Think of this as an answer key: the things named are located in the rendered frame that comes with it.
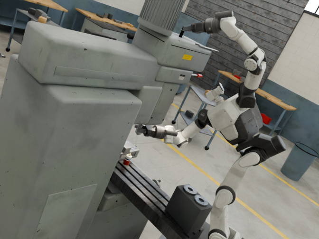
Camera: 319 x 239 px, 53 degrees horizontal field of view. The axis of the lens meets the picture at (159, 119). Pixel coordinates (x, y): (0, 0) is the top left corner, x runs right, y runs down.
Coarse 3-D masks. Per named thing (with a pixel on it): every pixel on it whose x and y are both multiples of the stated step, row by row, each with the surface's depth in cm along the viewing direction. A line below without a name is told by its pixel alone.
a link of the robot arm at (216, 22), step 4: (220, 12) 179; (224, 12) 178; (228, 12) 177; (232, 12) 177; (216, 16) 180; (220, 16) 179; (224, 16) 179; (228, 16) 178; (232, 16) 177; (212, 20) 181; (216, 20) 180; (220, 20) 180; (232, 20) 179; (212, 24) 181; (216, 24) 180; (216, 28) 181; (220, 28) 181; (216, 32) 183
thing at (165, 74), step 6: (162, 66) 179; (168, 66) 184; (162, 72) 181; (168, 72) 185; (174, 72) 189; (180, 72) 194; (186, 72) 198; (192, 72) 204; (156, 78) 181; (162, 78) 184; (168, 78) 188; (174, 78) 193; (180, 78) 197; (186, 78) 202
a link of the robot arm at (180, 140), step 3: (180, 132) 251; (180, 135) 249; (177, 138) 240; (180, 138) 248; (183, 138) 248; (174, 141) 239; (177, 141) 242; (180, 141) 247; (183, 141) 247; (186, 141) 248; (177, 144) 247; (180, 144) 247
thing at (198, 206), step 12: (180, 192) 194; (192, 192) 194; (168, 204) 200; (180, 204) 194; (192, 204) 187; (204, 204) 187; (180, 216) 193; (192, 216) 187; (204, 216) 190; (192, 228) 189
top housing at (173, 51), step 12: (144, 36) 180; (156, 36) 175; (168, 36) 172; (144, 48) 180; (156, 48) 175; (168, 48) 172; (180, 48) 180; (192, 48) 188; (204, 48) 198; (168, 60) 177; (180, 60) 186; (192, 60) 194; (204, 60) 204
